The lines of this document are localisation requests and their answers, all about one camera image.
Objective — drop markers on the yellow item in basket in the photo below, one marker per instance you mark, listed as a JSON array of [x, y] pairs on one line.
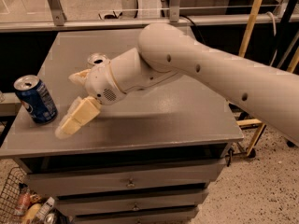
[[30, 214]]

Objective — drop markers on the orange bottle in basket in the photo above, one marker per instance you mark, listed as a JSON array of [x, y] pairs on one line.
[[23, 201]]

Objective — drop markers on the blue Pepsi can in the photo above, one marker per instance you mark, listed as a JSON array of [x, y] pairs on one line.
[[36, 99]]

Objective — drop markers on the grey drawer cabinet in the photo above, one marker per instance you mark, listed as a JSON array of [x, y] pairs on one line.
[[178, 121]]

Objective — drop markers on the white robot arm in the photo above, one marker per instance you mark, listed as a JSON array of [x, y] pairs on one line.
[[162, 52]]

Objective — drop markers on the grey drawer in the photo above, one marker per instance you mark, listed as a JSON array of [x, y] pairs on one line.
[[183, 213], [128, 177], [132, 202]]

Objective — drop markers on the middle grey drawer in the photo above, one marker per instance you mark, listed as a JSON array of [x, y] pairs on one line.
[[132, 202]]

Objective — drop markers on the silver can in basket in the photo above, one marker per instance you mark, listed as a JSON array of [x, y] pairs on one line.
[[50, 219]]

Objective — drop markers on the wire basket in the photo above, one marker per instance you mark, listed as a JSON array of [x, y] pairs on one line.
[[9, 196]]

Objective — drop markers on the wooden easel frame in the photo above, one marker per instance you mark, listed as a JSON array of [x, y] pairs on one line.
[[286, 10]]

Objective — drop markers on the white green soda can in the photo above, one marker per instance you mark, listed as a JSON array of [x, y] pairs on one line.
[[97, 59]]

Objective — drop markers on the bottom grey drawer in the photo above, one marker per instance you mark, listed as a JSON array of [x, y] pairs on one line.
[[183, 213]]

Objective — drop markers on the top grey drawer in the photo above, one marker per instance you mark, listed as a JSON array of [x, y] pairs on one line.
[[128, 177]]

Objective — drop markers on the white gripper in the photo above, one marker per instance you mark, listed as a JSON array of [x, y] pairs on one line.
[[100, 84]]

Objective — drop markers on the metal railing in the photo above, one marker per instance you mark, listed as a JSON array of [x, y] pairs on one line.
[[57, 15]]

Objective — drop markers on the white packet in basket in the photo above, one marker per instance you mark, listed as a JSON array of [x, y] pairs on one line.
[[43, 211]]

